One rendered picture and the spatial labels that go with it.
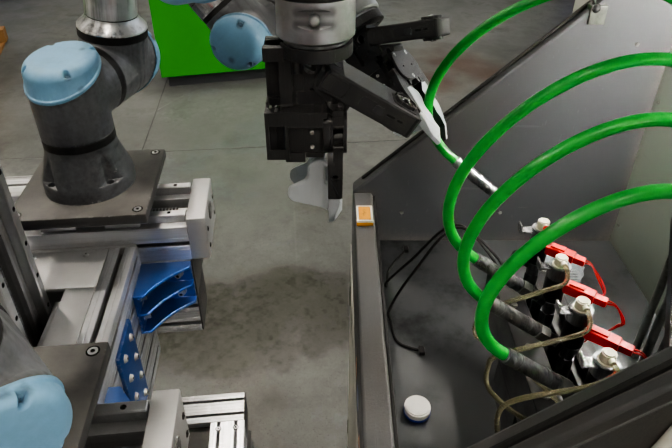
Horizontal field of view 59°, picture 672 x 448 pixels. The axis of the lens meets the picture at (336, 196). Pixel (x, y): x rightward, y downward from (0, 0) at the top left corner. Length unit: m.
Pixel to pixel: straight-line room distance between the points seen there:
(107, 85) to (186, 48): 3.08
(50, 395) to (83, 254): 0.63
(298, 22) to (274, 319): 1.79
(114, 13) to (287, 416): 1.34
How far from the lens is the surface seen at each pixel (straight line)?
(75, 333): 0.96
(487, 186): 0.91
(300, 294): 2.35
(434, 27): 0.84
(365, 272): 0.98
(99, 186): 1.05
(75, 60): 1.01
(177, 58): 4.13
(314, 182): 0.63
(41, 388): 0.49
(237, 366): 2.12
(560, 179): 1.24
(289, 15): 0.55
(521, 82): 1.12
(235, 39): 0.81
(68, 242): 1.13
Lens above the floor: 1.59
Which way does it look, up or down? 33 degrees down
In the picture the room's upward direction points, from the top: straight up
